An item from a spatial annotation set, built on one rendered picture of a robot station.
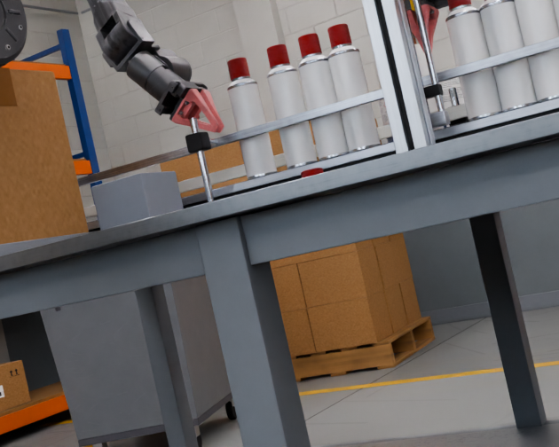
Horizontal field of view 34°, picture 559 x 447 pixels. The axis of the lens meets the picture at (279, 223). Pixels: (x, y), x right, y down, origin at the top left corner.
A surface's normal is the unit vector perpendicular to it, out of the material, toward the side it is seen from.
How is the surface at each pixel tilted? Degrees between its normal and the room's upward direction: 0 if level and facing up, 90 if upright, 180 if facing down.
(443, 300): 90
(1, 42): 90
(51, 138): 90
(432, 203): 90
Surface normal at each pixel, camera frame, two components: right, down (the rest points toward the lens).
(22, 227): 0.82, -0.20
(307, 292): -0.43, 0.07
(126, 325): -0.20, 0.08
